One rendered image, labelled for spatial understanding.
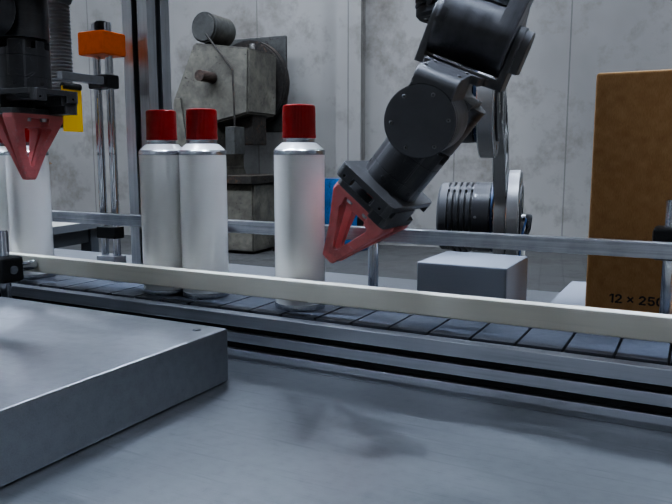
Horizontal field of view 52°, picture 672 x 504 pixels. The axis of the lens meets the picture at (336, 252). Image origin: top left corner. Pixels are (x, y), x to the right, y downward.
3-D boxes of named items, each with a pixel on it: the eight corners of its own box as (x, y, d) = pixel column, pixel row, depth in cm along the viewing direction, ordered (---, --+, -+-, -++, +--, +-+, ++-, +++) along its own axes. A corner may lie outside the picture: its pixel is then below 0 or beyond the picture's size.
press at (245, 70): (314, 244, 822) (313, 21, 787) (276, 258, 708) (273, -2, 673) (213, 240, 861) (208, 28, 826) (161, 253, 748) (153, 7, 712)
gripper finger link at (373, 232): (293, 238, 67) (348, 164, 64) (328, 231, 74) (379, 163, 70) (340, 286, 66) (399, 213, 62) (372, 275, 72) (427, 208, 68)
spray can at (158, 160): (133, 293, 78) (126, 109, 75) (165, 285, 83) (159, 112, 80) (169, 297, 76) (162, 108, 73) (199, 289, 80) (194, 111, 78)
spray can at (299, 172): (265, 308, 70) (262, 104, 68) (291, 299, 75) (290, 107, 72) (309, 314, 68) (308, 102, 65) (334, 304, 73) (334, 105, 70)
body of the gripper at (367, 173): (330, 176, 62) (379, 110, 59) (377, 173, 71) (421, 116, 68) (380, 224, 61) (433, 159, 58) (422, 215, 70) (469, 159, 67)
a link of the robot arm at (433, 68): (537, 32, 59) (445, -1, 61) (526, 23, 49) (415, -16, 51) (483, 160, 63) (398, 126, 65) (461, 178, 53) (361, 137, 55)
